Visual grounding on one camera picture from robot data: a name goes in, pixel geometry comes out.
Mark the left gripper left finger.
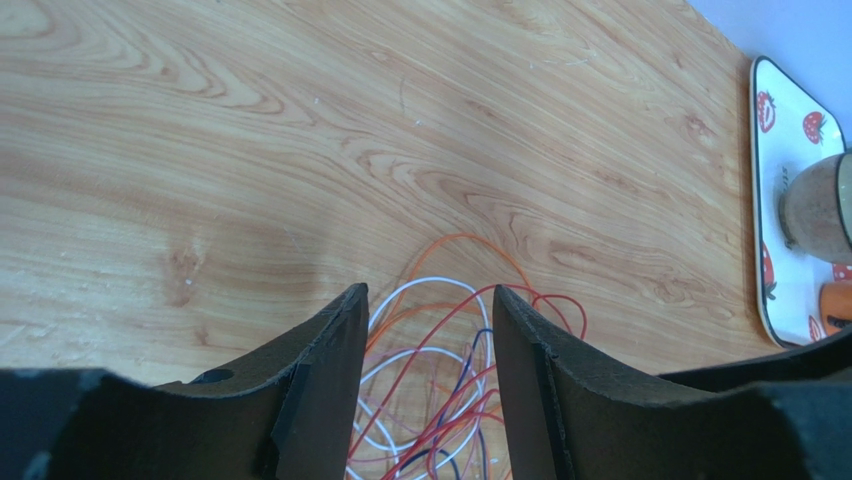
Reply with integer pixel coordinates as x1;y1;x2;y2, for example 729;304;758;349
1;283;369;479

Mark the coloured wire bundle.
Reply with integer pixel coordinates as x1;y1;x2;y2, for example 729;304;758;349
344;232;588;480

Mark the strawberry pattern tray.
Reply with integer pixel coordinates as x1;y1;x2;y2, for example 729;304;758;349
749;55;851;348

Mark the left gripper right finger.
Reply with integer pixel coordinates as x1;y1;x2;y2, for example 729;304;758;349
493;286;851;479

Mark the beige ceramic bowl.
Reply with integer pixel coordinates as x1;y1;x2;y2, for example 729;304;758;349
779;152;851;265

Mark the orange mug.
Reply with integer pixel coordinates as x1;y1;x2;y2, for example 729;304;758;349
819;282;852;335

